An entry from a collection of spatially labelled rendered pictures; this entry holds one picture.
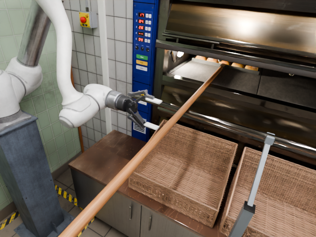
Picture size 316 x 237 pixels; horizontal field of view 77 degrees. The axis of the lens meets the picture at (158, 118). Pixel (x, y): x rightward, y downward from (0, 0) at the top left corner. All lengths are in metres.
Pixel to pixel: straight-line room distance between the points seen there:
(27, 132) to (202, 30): 1.14
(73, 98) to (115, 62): 0.75
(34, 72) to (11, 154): 0.47
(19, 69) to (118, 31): 0.66
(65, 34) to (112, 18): 0.64
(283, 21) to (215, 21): 0.33
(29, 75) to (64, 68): 0.42
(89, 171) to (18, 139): 0.48
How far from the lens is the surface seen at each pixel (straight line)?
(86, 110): 0.94
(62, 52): 0.96
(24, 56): 1.31
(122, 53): 1.55
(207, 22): 1.26
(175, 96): 1.43
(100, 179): 1.44
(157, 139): 0.73
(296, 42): 1.22
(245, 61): 1.10
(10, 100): 1.26
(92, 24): 1.62
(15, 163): 1.40
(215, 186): 1.46
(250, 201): 0.95
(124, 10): 1.50
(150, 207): 1.29
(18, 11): 1.71
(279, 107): 1.32
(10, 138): 1.31
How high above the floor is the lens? 1.64
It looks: 31 degrees down
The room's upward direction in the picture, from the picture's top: 5 degrees clockwise
